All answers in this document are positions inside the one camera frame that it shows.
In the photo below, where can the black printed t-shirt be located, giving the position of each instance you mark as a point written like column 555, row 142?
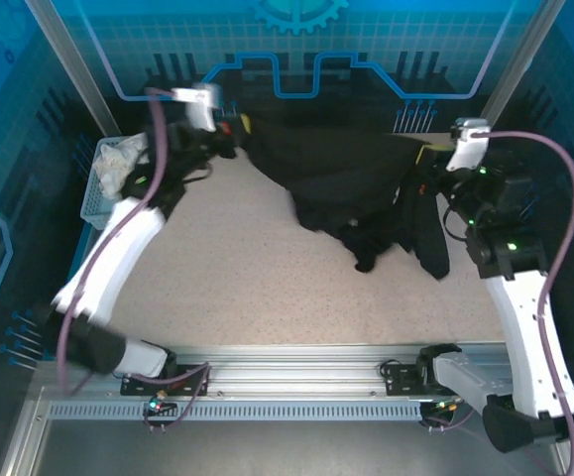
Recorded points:
column 346, row 188

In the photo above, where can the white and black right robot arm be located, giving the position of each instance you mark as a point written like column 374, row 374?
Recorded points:
column 524, row 322

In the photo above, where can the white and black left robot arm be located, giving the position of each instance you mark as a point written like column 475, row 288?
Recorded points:
column 118, row 248

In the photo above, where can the crumpled white cloth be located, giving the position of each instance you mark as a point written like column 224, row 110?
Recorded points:
column 118, row 163

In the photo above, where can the light blue plastic basket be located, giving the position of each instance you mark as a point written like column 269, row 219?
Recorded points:
column 93, row 208

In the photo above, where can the small circuit board with LEDs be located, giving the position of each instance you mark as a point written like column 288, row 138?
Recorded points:
column 157, row 405
column 445, row 405

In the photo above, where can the aluminium frame post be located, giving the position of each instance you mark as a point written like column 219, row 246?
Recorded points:
column 71, row 64
column 520, row 64

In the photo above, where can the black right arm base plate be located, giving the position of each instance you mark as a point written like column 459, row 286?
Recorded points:
column 400, row 379

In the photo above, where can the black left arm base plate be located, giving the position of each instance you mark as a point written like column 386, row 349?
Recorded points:
column 192, row 386

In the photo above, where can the aluminium rail beam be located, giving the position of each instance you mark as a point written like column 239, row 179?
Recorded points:
column 291, row 372

